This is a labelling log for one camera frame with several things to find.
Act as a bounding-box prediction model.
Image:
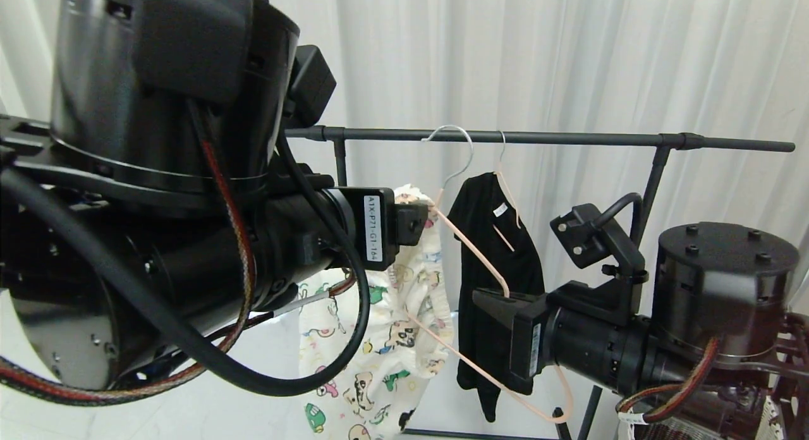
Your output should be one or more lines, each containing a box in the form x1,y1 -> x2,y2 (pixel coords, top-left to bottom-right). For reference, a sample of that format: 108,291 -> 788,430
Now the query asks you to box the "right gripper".
508,293 -> 659,396

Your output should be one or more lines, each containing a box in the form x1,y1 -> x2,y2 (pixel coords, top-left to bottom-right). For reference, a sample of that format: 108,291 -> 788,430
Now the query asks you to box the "black clothes rack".
284,125 -> 796,440

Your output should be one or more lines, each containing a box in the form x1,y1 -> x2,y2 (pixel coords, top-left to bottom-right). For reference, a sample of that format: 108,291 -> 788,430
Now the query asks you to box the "pink clothes hanger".
492,131 -> 523,252
404,124 -> 575,425

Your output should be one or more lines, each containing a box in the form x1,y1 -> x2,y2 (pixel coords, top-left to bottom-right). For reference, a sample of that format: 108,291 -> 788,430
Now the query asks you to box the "cream printed garment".
296,183 -> 456,440

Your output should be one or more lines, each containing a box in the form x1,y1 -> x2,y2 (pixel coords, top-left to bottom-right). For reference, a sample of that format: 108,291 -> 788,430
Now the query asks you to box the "black garment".
446,171 -> 546,424

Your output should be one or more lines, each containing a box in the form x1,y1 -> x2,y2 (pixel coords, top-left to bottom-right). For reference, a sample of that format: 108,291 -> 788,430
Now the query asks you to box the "white curtain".
0,0 -> 809,339

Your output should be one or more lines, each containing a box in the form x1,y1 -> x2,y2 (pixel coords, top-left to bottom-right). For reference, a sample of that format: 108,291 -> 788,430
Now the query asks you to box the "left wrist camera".
281,44 -> 338,131

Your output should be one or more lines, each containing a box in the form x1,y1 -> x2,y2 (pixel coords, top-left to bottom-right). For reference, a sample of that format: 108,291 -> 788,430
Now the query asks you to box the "white laundry basket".
623,394 -> 786,440

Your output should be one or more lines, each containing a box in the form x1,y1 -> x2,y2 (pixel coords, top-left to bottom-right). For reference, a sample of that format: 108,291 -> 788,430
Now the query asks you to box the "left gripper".
0,185 -> 399,391

